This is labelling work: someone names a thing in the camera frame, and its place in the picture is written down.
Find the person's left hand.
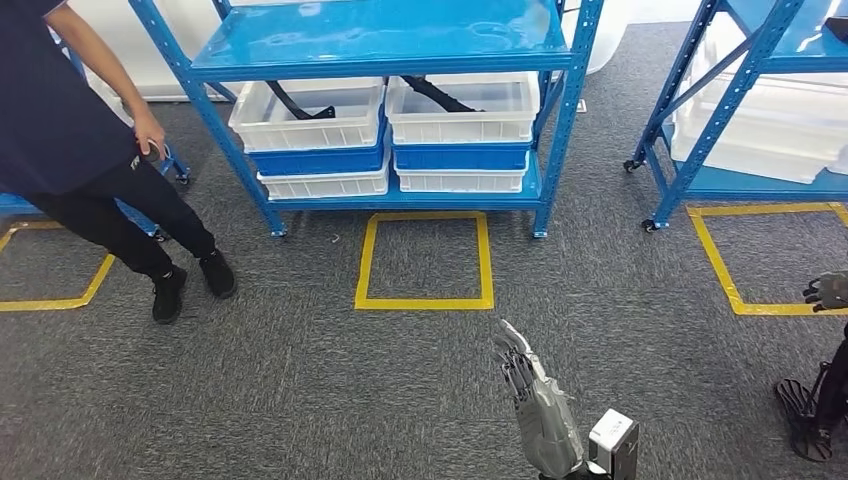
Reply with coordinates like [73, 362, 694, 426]
[132, 109, 168, 162]

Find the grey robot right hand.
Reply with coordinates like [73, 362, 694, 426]
[492, 319, 589, 478]

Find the black curved trim part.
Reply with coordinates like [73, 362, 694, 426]
[264, 80, 337, 122]
[400, 74, 486, 115]

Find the person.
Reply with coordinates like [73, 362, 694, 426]
[0, 0, 238, 326]

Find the yellow floor tape line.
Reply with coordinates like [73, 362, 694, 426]
[353, 211, 496, 312]

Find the yellow floor tape square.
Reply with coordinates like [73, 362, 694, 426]
[0, 220, 117, 313]
[686, 201, 848, 318]

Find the black humanoid robot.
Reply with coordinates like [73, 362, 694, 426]
[773, 271, 848, 464]

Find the large translucent white crate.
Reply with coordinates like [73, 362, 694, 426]
[669, 13, 848, 186]

